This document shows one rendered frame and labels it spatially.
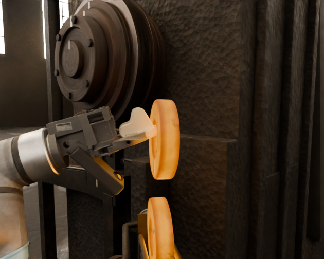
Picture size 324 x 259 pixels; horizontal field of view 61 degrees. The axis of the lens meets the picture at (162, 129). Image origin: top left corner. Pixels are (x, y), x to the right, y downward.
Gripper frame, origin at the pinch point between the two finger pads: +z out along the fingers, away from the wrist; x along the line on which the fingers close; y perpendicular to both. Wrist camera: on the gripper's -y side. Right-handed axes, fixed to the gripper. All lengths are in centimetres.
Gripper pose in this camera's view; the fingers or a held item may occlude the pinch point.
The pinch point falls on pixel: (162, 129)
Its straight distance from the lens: 53.0
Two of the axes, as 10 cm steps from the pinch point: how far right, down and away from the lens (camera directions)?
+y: -2.7, -9.5, -1.6
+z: 9.5, -2.9, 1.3
